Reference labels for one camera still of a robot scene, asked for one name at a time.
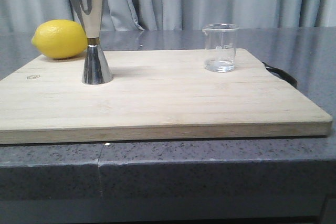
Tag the glass measuring beaker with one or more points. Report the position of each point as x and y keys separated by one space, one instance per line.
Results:
x=221 y=46

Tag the steel double jigger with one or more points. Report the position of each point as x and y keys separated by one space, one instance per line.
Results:
x=96 y=70

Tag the wooden cutting board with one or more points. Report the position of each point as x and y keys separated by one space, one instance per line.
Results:
x=153 y=95

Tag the yellow lemon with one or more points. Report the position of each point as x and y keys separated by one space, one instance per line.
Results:
x=60 y=39

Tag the black board strap handle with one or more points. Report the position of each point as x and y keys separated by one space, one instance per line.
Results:
x=281 y=74

